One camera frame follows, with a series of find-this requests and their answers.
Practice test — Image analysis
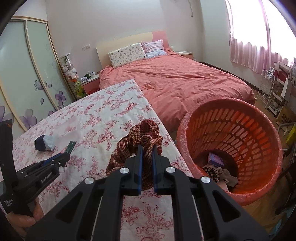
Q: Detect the small dark green packet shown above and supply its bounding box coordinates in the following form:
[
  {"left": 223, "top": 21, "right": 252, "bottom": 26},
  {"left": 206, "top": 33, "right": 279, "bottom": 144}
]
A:
[{"left": 65, "top": 141, "right": 77, "bottom": 155}]

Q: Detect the person's left hand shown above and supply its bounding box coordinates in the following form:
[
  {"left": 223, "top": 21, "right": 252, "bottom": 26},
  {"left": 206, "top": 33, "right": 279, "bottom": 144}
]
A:
[{"left": 6, "top": 198, "right": 44, "bottom": 238}]

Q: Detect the blue tissue pack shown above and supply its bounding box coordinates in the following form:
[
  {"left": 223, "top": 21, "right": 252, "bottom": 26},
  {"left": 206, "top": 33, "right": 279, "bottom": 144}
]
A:
[{"left": 208, "top": 153, "right": 224, "bottom": 167}]

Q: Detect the white mug on nightstand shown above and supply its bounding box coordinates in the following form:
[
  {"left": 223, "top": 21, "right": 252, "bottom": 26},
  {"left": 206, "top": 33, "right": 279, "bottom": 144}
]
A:
[{"left": 89, "top": 71, "right": 96, "bottom": 78}]

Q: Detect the pink window curtain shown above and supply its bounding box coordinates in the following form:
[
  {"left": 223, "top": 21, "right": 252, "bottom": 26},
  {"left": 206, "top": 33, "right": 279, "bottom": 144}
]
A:
[{"left": 225, "top": 1, "right": 295, "bottom": 74}]

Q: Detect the navy and blue sock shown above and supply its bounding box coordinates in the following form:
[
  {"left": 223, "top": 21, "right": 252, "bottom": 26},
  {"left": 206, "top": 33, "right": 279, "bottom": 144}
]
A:
[{"left": 34, "top": 135, "right": 55, "bottom": 152}]

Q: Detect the pink striped pillow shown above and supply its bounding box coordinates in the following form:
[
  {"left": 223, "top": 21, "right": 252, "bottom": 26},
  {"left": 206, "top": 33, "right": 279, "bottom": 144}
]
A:
[{"left": 142, "top": 39, "right": 166, "bottom": 59}]

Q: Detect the clear plastic bag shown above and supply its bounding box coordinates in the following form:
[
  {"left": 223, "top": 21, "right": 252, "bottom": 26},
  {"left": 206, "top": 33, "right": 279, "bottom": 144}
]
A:
[{"left": 54, "top": 116, "right": 81, "bottom": 141}]

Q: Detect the grey-green fuzzy sock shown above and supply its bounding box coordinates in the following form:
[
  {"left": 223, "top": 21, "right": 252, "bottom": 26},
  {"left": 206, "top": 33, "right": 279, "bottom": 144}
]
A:
[{"left": 218, "top": 168, "right": 238, "bottom": 188}]

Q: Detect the white wire rack shelf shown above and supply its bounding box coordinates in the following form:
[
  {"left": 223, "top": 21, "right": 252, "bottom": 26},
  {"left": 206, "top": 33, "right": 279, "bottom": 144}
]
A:
[{"left": 256, "top": 68, "right": 292, "bottom": 117}]

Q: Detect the wall power socket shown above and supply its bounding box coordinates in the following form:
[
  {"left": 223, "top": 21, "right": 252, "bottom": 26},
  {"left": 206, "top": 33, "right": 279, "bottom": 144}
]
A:
[{"left": 82, "top": 44, "right": 91, "bottom": 51}]

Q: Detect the right nightstand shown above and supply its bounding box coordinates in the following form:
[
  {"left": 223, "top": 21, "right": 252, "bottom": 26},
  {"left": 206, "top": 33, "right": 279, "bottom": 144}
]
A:
[{"left": 176, "top": 51, "right": 194, "bottom": 60}]

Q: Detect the black floral scrunchie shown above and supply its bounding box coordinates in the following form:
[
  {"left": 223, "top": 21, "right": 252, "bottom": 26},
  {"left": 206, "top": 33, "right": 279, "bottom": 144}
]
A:
[{"left": 202, "top": 165, "right": 222, "bottom": 183}]

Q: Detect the beige and pink headboard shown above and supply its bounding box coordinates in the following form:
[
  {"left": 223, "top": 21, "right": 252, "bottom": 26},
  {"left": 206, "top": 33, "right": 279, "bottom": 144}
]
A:
[{"left": 96, "top": 31, "right": 170, "bottom": 68}]

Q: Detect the sliding wardrobe with flowers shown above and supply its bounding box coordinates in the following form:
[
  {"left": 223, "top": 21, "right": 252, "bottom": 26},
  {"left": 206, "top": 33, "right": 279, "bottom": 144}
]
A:
[{"left": 1, "top": 18, "right": 75, "bottom": 138}]

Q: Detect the coral bed duvet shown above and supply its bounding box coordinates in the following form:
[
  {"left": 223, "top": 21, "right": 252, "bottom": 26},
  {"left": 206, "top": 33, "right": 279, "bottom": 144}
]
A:
[{"left": 99, "top": 50, "right": 255, "bottom": 133}]

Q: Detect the pink left nightstand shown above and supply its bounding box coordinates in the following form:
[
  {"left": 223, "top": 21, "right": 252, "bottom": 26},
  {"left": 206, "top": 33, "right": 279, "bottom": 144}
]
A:
[{"left": 81, "top": 74, "right": 100, "bottom": 95}]

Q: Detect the red striped scrunchie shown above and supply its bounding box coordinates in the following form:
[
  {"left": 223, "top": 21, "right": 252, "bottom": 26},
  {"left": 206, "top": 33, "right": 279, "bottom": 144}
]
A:
[{"left": 105, "top": 119, "right": 164, "bottom": 191}]

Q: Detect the orange plastic laundry basket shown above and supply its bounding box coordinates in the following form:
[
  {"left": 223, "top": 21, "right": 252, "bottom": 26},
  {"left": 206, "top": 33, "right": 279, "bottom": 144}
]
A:
[{"left": 177, "top": 97, "right": 282, "bottom": 206}]

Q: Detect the floral white pillow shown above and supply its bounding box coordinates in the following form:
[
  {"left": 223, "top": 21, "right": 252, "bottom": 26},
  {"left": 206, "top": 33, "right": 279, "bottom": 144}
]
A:
[{"left": 108, "top": 43, "right": 147, "bottom": 68}]

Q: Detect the plush toy display tube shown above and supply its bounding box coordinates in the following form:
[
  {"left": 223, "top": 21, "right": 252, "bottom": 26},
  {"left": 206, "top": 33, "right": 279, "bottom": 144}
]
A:
[{"left": 60, "top": 53, "right": 86, "bottom": 99}]

